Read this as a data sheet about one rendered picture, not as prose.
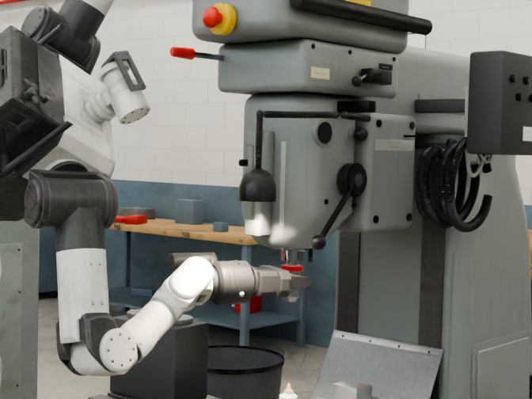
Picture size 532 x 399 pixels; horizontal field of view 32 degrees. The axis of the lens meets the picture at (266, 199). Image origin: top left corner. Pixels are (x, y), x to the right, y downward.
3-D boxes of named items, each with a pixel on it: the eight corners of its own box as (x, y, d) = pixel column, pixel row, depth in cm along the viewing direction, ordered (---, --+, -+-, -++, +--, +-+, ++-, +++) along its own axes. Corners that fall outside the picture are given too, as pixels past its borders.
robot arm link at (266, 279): (293, 263, 192) (240, 264, 187) (291, 309, 193) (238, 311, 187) (266, 256, 204) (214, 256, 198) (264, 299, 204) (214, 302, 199)
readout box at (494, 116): (505, 154, 188) (509, 49, 187) (465, 153, 194) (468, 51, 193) (549, 156, 203) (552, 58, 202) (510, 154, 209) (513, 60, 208)
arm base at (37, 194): (30, 247, 169) (43, 195, 164) (13, 207, 178) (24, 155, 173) (108, 247, 177) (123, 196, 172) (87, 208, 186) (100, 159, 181)
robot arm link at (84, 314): (85, 374, 161) (79, 245, 165) (45, 378, 170) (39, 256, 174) (139, 370, 169) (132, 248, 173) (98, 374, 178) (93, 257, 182)
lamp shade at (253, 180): (232, 200, 179) (233, 168, 179) (248, 199, 185) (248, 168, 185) (267, 202, 176) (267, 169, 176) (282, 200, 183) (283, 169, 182)
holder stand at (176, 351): (173, 408, 220) (175, 323, 219) (108, 391, 234) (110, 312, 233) (207, 397, 230) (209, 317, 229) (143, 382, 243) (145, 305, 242)
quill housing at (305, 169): (303, 252, 185) (308, 90, 184) (228, 244, 199) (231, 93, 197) (359, 247, 200) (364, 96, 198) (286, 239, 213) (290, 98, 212)
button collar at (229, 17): (229, 33, 177) (229, 1, 177) (207, 35, 181) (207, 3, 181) (236, 34, 178) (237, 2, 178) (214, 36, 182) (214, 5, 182)
